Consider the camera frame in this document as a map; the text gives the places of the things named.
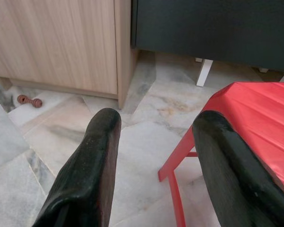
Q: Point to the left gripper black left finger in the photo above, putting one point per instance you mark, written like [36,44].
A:
[90,170]

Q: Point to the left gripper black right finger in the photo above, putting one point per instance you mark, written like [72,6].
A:
[229,170]

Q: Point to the red plastic stool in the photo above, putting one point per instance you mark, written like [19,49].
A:
[262,113]

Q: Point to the brown dumbbell toy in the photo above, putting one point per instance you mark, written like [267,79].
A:
[29,101]

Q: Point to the light wooden cabinet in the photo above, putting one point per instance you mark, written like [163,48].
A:
[49,42]

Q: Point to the black TV console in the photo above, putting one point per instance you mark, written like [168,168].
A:
[215,28]

